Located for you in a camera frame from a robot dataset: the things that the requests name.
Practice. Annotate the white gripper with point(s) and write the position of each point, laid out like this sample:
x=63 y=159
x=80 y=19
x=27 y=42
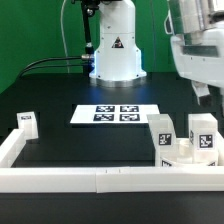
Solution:
x=203 y=63

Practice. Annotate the white round stool seat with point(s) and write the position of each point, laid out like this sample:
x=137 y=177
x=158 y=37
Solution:
x=181 y=155

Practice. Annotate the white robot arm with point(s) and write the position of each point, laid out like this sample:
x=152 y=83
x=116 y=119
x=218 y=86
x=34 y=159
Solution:
x=196 y=28

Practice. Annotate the white marker sheet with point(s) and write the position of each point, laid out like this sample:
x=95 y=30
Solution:
x=113 y=113

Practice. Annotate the white U-shaped fence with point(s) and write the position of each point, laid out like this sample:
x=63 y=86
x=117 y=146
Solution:
x=99 y=180

